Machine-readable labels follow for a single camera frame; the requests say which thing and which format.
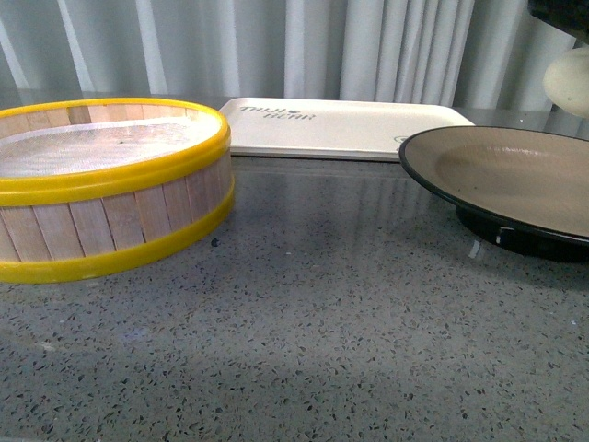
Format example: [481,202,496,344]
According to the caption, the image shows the wooden steamer basket yellow rims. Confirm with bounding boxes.
[1,98,235,283]

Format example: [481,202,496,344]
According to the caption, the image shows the white rectangular tray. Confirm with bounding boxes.
[221,98,471,162]

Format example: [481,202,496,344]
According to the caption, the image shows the white mesh steamer liner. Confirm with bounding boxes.
[1,117,198,178]

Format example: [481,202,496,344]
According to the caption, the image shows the black gripper finger holding bun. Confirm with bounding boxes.
[527,0,589,43]

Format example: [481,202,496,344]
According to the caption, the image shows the grey pleated curtain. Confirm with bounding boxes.
[1,1,580,111]

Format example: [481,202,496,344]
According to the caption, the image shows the white steamed bun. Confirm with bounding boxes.
[543,47,589,118]

